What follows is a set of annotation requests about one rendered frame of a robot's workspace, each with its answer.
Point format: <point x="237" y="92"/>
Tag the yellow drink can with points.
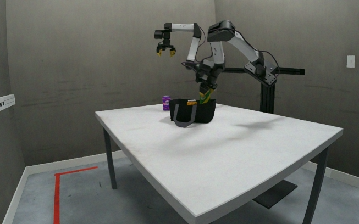
<point x="191" y="102"/>

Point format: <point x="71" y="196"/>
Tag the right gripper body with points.
<point x="166" y="43"/>

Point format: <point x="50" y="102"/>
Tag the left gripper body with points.
<point x="205" y="85"/>

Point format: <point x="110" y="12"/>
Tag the purple drink can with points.
<point x="165" y="103"/>

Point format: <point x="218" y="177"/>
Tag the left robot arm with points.
<point x="256" y="58"/>

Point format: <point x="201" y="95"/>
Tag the black tote bag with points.
<point x="180" y="111"/>

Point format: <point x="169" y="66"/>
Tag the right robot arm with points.
<point x="169" y="27"/>

